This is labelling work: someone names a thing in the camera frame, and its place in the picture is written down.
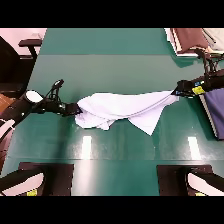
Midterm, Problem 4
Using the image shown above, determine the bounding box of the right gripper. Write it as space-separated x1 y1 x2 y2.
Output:
174 79 206 98

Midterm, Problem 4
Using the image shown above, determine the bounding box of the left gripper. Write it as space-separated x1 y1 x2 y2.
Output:
64 102 83 117

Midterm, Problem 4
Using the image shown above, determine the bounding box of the white shirt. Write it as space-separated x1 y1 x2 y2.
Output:
74 90 180 136

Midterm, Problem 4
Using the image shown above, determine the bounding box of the blue garment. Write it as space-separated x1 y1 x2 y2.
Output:
199 87 224 141

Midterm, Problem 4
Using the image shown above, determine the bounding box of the brown garment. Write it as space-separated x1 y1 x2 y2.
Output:
172 27 210 55

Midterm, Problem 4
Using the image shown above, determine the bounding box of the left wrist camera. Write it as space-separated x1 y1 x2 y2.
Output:
49 78 65 102

